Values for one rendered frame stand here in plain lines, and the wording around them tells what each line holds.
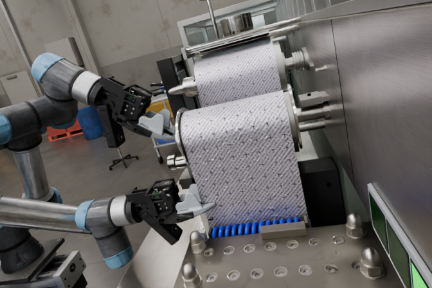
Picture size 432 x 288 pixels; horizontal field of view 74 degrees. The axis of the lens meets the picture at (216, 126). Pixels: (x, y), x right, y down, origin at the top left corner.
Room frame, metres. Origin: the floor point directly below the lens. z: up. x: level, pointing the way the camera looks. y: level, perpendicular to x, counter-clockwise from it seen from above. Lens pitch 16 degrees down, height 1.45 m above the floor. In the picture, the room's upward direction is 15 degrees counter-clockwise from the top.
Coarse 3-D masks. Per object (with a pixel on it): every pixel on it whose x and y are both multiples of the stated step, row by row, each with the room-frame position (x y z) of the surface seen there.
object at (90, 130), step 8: (80, 112) 6.85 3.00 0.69; (88, 112) 6.87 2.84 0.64; (96, 112) 7.04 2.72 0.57; (80, 120) 6.87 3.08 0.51; (88, 120) 6.85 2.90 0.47; (96, 120) 6.95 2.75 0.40; (88, 128) 6.84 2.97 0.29; (96, 128) 6.90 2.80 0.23; (88, 136) 6.86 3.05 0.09; (96, 136) 6.86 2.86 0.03
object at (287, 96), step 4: (288, 92) 0.61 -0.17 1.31; (284, 96) 0.60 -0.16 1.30; (288, 96) 0.59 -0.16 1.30; (288, 100) 0.58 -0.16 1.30; (288, 104) 0.58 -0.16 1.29; (288, 108) 0.57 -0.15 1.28; (288, 112) 0.57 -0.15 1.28; (292, 112) 0.56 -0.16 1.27; (288, 116) 0.56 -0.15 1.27; (292, 116) 0.56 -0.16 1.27; (292, 120) 0.56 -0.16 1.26; (292, 124) 0.56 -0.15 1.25; (292, 128) 0.56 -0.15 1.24; (292, 132) 0.56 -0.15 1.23; (296, 132) 0.56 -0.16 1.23; (292, 136) 0.57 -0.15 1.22; (296, 136) 0.57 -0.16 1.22; (296, 140) 0.58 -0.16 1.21
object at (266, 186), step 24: (192, 168) 0.61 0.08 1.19; (216, 168) 0.60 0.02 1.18; (240, 168) 0.59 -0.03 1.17; (264, 168) 0.57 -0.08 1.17; (288, 168) 0.56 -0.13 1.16; (216, 192) 0.60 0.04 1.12; (240, 192) 0.59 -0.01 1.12; (264, 192) 0.58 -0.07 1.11; (288, 192) 0.56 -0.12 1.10; (216, 216) 0.61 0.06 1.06; (240, 216) 0.59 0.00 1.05; (264, 216) 0.58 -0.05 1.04; (288, 216) 0.57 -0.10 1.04
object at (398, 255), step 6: (390, 228) 0.26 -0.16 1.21; (390, 234) 0.26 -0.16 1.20; (390, 240) 0.27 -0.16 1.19; (396, 240) 0.25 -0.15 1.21; (390, 246) 0.27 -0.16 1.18; (396, 246) 0.25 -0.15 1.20; (390, 252) 0.27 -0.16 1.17; (396, 252) 0.25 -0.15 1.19; (402, 252) 0.23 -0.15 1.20; (396, 258) 0.25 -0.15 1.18; (402, 258) 0.23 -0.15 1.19; (396, 264) 0.26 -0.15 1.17; (402, 264) 0.24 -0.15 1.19; (402, 270) 0.24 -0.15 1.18; (402, 276) 0.24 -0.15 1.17; (408, 276) 0.22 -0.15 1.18; (408, 282) 0.23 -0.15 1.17
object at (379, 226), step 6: (372, 204) 0.32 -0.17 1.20; (372, 210) 0.32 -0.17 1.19; (378, 210) 0.30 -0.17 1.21; (372, 216) 0.33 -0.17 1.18; (378, 216) 0.30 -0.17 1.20; (378, 222) 0.31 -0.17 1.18; (378, 228) 0.31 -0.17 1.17; (384, 228) 0.28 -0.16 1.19; (378, 234) 0.31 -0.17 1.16; (384, 234) 0.28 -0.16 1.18; (384, 240) 0.29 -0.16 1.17
